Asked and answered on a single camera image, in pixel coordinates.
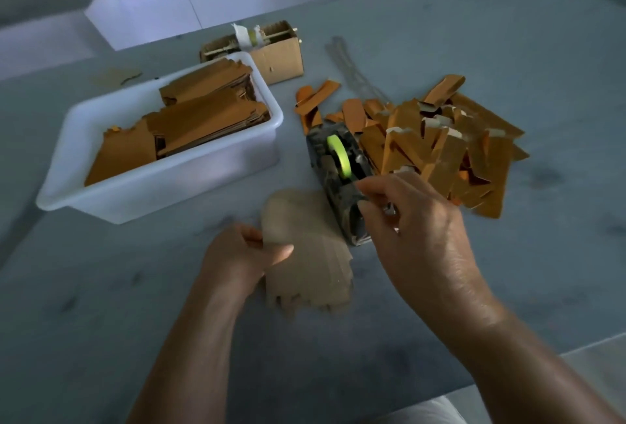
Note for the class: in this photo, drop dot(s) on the gold cartons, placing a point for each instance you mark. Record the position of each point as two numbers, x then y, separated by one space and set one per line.
210 116

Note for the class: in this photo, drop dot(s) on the green tape roll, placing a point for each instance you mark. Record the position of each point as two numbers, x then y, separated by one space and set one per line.
339 155

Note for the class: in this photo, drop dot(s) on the pile of beige blanks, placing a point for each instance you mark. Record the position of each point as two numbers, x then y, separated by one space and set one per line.
313 253

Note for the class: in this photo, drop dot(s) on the person's left hand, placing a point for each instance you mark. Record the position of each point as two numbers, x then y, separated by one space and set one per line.
235 262

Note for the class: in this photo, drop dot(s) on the black tape dispenser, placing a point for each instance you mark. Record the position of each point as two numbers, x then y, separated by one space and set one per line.
333 194

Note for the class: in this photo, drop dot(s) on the person's pale clothing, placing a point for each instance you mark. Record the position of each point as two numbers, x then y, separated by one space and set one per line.
421 411

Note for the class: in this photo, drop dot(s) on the person's left forearm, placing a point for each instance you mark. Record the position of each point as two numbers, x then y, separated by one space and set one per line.
186 360

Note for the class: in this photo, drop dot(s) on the white plastic bin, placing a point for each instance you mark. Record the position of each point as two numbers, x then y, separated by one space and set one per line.
156 189

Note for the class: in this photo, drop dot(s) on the person's right hand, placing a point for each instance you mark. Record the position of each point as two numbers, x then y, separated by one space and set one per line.
430 253

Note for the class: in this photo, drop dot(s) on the pile of gold boxes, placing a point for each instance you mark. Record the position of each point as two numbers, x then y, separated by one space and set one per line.
440 145

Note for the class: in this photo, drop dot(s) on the small cardboard box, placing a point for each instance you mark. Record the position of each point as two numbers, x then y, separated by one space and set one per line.
284 59

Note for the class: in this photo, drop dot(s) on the person's right forearm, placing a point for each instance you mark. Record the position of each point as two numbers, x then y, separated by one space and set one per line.
538 370

